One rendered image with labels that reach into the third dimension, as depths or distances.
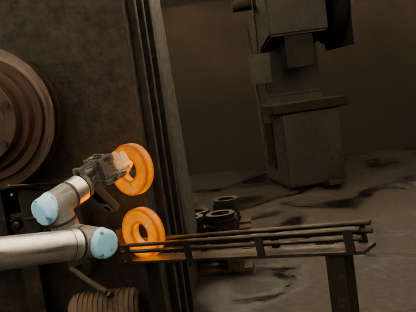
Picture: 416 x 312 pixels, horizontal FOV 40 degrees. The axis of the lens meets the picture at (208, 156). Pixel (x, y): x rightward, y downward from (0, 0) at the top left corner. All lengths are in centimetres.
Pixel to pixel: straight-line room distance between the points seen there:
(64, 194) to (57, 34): 71
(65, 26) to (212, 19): 600
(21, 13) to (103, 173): 73
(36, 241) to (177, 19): 680
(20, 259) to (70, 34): 95
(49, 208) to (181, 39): 659
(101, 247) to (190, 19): 671
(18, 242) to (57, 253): 10
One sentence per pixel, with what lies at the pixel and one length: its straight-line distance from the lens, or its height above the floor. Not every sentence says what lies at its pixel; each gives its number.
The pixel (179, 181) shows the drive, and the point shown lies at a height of 70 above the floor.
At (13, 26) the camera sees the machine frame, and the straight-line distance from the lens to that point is 213.
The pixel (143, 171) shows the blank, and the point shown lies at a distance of 169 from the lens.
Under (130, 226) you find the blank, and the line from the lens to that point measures 180.
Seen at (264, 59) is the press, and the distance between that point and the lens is 588.
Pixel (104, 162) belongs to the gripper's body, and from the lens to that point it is 165.
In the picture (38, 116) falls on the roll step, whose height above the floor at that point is 110.
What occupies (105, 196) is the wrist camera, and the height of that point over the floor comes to 85.
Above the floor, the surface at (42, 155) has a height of 97.
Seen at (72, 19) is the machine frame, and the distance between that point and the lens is 207.
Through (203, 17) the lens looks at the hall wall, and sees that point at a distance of 799.
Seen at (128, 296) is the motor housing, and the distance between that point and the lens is 183.
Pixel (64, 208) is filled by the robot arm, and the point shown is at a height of 86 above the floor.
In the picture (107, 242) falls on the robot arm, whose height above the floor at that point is 77.
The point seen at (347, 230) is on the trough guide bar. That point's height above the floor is 75.
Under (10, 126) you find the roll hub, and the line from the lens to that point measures 188.
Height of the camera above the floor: 110
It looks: 6 degrees down
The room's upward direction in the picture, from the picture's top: 8 degrees counter-clockwise
